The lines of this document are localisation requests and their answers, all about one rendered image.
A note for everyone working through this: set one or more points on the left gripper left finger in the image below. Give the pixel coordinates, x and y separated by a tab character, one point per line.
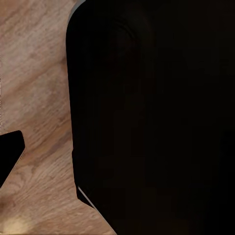
11	147

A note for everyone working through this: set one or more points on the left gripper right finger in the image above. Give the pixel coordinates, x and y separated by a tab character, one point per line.
227	145

